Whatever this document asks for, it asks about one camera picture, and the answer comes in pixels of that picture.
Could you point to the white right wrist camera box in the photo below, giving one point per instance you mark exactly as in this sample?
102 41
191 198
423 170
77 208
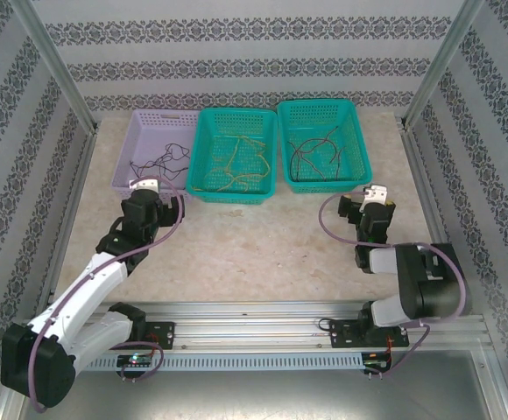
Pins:
376 192

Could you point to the small controller circuit board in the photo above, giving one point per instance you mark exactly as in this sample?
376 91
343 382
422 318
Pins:
136 360
374 362

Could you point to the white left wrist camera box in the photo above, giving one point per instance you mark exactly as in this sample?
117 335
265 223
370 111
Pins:
146 184

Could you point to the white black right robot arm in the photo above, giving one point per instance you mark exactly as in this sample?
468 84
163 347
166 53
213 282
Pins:
429 297

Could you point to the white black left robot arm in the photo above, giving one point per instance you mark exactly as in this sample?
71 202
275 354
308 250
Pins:
87 286

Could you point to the teal perforated plastic basket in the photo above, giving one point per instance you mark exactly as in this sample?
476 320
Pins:
236 197
350 131

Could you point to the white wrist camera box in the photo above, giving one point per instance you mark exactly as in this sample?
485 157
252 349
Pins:
376 192
146 184

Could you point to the aluminium frame post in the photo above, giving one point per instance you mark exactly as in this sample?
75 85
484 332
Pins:
48 52
444 57

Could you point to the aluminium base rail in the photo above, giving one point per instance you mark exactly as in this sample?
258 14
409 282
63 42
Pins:
254 326

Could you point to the lavender perforated plastic basket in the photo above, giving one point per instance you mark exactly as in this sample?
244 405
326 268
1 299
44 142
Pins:
149 131

